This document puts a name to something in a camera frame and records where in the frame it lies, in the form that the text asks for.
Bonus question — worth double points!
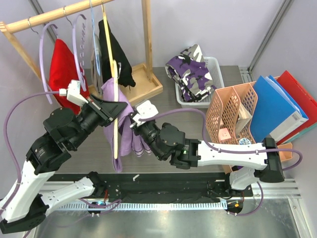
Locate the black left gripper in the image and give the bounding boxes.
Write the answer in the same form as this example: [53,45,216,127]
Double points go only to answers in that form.
[68,94,127,150]

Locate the cream white hanger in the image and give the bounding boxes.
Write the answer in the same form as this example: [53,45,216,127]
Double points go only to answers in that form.
[111,59,119,160]

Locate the purple camouflage trousers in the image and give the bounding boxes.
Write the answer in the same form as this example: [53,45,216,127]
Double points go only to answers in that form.
[165,44,216,102]

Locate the lilac plastic hanger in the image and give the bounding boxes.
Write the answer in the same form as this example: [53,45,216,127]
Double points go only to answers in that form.
[63,6,87,92]

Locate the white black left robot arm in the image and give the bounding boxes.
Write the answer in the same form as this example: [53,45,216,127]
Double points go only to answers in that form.
[0,95,127,234]

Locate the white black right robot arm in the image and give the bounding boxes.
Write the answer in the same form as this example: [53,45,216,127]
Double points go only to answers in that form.
[129,113,285,196]

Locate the black trousers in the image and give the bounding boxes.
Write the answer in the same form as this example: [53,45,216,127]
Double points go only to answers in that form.
[98,20,136,87]

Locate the yellow hanger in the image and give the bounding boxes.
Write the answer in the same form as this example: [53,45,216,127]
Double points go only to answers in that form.
[101,1,115,78]

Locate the grey trousers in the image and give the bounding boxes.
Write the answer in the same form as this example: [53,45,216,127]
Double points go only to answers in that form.
[91,34,103,96]

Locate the red trousers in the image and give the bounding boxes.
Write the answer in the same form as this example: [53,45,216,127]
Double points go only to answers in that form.
[49,39,90,115]

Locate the light blue hanger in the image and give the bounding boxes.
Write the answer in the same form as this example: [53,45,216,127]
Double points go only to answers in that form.
[89,0,102,76]

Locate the lilac hanger with red trousers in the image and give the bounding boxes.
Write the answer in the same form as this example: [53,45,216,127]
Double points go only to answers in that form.
[27,18,58,104]

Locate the wooden clothes rack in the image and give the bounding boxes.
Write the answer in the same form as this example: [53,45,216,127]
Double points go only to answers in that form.
[0,0,163,106]

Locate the pink power socket cube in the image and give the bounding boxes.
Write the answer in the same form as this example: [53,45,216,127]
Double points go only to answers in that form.
[218,128,232,143]

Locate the pink desk organizer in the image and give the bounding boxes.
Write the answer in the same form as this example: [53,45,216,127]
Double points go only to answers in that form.
[205,83,293,175]

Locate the white plastic basket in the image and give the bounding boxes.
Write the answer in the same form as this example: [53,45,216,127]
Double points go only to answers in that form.
[175,57,224,109]

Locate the blue folder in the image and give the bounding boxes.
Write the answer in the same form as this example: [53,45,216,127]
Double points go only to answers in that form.
[250,75,309,143]

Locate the red folder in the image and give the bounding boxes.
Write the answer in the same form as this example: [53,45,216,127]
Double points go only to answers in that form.
[276,71,317,145]

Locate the teal folder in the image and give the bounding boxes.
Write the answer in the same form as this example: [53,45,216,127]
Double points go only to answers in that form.
[286,123,317,143]

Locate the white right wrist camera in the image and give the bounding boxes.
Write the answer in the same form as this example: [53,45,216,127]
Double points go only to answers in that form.
[132,100,159,127]

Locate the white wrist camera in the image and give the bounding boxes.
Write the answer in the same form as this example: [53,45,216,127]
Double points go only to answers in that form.
[59,80,88,107]
[132,100,159,127]

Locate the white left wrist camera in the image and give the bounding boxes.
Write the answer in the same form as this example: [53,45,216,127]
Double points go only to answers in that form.
[59,80,88,107]

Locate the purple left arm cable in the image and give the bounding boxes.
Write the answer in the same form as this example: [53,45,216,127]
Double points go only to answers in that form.
[0,90,123,236]

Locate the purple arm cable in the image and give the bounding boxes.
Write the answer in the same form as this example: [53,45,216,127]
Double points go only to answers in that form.
[137,108,303,217]
[0,90,123,236]

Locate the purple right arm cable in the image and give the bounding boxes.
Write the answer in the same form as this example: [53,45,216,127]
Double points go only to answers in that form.
[137,108,303,217]

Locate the white slotted cable duct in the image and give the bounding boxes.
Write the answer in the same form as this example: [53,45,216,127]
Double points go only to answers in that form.
[58,200,227,211]

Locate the aluminium rail frame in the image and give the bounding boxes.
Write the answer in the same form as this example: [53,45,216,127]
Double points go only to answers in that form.
[22,178,314,238]

